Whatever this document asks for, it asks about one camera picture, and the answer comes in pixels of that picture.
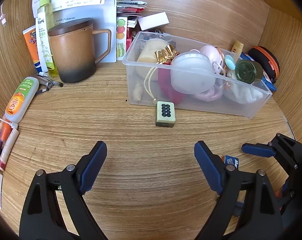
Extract white drawstring cloth pouch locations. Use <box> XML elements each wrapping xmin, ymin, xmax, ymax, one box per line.
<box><xmin>223</xmin><ymin>81</ymin><xmax>264</xmax><ymax>105</ymax></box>

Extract pink rope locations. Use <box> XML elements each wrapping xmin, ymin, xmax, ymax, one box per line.
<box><xmin>192</xmin><ymin>83</ymin><xmax>224</xmax><ymax>103</ymax></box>

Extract orange sunscreen tube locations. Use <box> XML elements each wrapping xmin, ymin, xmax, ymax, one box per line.
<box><xmin>23</xmin><ymin>25</ymin><xmax>43</xmax><ymax>73</ymax></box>

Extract green spray sanitizer bottle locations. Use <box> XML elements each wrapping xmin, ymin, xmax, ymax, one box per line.
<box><xmin>37</xmin><ymin>0</ymin><xmax>59</xmax><ymax>77</ymax></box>

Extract white charging cable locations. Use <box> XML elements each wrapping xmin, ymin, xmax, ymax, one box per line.
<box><xmin>0</xmin><ymin>114</ymin><xmax>19</xmax><ymax>130</ymax></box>

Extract mahjong tile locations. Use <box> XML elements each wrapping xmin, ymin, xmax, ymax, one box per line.
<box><xmin>156</xmin><ymin>101</ymin><xmax>176</xmax><ymax>128</ymax></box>

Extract metal nail clippers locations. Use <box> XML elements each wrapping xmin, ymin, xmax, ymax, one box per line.
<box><xmin>32</xmin><ymin>72</ymin><xmax>63</xmax><ymax>95</ymax></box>

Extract clear plastic storage bin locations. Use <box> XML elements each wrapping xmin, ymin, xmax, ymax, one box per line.
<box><xmin>122</xmin><ymin>32</ymin><xmax>272</xmax><ymax>119</ymax></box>

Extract stack of booklets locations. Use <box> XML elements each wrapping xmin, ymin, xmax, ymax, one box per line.
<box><xmin>116</xmin><ymin>0</ymin><xmax>148</xmax><ymax>28</ymax></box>

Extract white round lidded jar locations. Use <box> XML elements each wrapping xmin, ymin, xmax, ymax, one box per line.
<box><xmin>171</xmin><ymin>51</ymin><xmax>216</xmax><ymax>95</ymax></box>

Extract white paper stand holder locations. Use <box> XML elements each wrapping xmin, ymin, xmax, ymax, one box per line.
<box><xmin>31</xmin><ymin>0</ymin><xmax>117</xmax><ymax>63</ymax></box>

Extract black orange zip case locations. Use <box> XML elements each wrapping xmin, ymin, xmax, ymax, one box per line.
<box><xmin>248</xmin><ymin>46</ymin><xmax>280</xmax><ymax>83</ymax></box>

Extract yellow small lotion bottle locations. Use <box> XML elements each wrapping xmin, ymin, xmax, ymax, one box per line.
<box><xmin>231</xmin><ymin>41</ymin><xmax>244</xmax><ymax>63</ymax></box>

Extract fruit sticker sheet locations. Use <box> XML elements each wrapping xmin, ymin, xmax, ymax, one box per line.
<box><xmin>116</xmin><ymin>17</ymin><xmax>127</xmax><ymax>61</ymax></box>

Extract teal silicone tube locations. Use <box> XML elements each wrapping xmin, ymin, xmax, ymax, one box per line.
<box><xmin>224</xmin><ymin>55</ymin><xmax>236</xmax><ymax>70</ymax></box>

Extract brown ceramic lidded mug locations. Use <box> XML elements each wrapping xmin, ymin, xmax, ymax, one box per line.
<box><xmin>48</xmin><ymin>18</ymin><xmax>112</xmax><ymax>83</ymax></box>

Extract white orange lotion tube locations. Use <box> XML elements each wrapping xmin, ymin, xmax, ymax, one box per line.
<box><xmin>5</xmin><ymin>76</ymin><xmax>39</xmax><ymax>124</ymax></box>

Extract cream slime plastic jar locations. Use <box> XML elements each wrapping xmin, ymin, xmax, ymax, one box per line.
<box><xmin>135</xmin><ymin>38</ymin><xmax>169</xmax><ymax>78</ymax></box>

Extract orange white lip balm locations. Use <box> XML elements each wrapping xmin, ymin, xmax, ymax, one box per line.
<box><xmin>0</xmin><ymin>123</ymin><xmax>19</xmax><ymax>171</ymax></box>

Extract blue Max staple box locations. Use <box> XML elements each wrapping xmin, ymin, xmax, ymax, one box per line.
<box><xmin>223</xmin><ymin>155</ymin><xmax>239</xmax><ymax>168</ymax></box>

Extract spiral seashell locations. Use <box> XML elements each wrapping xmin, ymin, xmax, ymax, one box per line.
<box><xmin>133</xmin><ymin>82</ymin><xmax>143</xmax><ymax>102</ymax></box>

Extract white cardboard box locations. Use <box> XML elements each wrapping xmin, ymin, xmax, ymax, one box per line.
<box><xmin>138</xmin><ymin>12</ymin><xmax>169</xmax><ymax>31</ymax></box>

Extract pink round compact case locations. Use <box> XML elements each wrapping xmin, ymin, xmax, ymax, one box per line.
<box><xmin>199</xmin><ymin>45</ymin><xmax>224</xmax><ymax>74</ymax></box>

